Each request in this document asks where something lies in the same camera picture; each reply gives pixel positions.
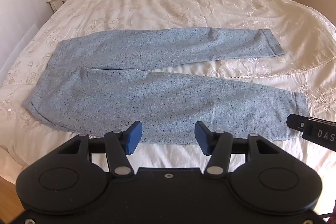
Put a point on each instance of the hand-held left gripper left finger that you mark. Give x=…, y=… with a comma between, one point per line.
x=134, y=138

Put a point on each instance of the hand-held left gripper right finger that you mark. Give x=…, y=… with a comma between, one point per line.
x=202, y=139

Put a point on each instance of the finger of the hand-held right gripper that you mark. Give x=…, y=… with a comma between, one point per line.
x=295, y=122

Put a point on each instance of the blue heathered pants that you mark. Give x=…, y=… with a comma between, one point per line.
x=147, y=98

